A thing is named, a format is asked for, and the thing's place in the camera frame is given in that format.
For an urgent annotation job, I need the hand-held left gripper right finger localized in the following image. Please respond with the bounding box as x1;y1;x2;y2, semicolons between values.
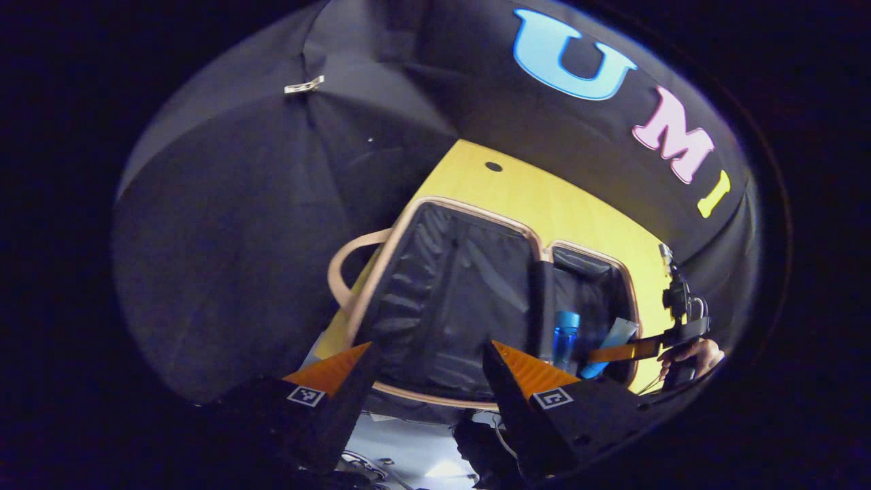
482;340;683;483

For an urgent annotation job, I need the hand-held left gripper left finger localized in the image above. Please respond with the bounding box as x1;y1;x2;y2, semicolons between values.
204;342;380;475

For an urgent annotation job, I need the light blue skin care tube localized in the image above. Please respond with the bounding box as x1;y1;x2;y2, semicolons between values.
579;317;640;380

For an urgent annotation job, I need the blue skin care bottle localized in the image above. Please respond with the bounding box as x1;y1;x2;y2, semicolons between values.
552;310;581;372

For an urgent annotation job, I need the pink suitcase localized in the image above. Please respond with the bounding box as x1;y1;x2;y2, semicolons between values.
327;197;644;411

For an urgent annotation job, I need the black backdrop cloth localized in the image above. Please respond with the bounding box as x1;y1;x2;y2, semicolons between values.
112;0;759;406

